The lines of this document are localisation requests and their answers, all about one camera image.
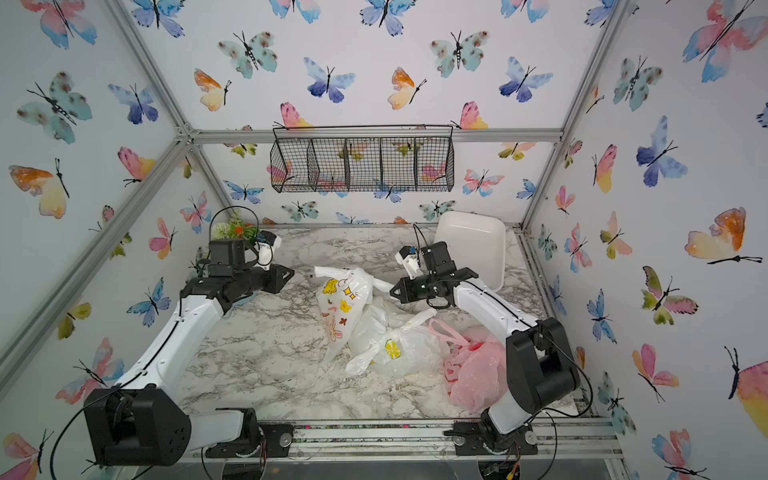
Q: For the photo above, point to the potted flower plant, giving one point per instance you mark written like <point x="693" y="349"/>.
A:
<point x="235" y="228"/>

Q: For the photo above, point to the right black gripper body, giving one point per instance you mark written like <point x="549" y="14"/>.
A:
<point x="423" y="287"/>

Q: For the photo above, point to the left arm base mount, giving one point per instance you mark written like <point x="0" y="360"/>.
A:
<point x="266" y="440"/>

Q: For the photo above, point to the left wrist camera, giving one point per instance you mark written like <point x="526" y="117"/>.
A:
<point x="266" y="244"/>

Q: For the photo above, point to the white plastic tray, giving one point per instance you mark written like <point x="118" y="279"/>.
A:
<point x="476" y="242"/>

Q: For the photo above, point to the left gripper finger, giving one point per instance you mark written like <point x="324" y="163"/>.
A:
<point x="278" y="272"/>
<point x="274" y="286"/>

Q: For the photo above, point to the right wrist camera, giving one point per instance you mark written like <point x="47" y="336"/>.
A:
<point x="408" y="258"/>

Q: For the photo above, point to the pink plastic bag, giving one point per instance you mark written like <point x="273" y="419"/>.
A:
<point x="475" y="368"/>

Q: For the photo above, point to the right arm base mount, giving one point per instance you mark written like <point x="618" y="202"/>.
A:
<point x="481" y="438"/>

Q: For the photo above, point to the white printed plastic bag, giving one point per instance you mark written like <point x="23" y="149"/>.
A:
<point x="341" y="300"/>

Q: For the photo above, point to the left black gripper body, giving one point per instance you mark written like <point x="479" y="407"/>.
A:
<point x="252" y="279"/>

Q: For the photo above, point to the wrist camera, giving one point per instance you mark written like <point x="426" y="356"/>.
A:
<point x="408" y="258"/>
<point x="266" y="244"/>

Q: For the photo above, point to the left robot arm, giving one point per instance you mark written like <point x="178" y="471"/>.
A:
<point x="137" y="421"/>

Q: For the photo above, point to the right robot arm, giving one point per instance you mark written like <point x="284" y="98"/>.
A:
<point x="540" y="368"/>

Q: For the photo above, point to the black wire basket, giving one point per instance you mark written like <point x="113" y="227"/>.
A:
<point x="363" y="159"/>

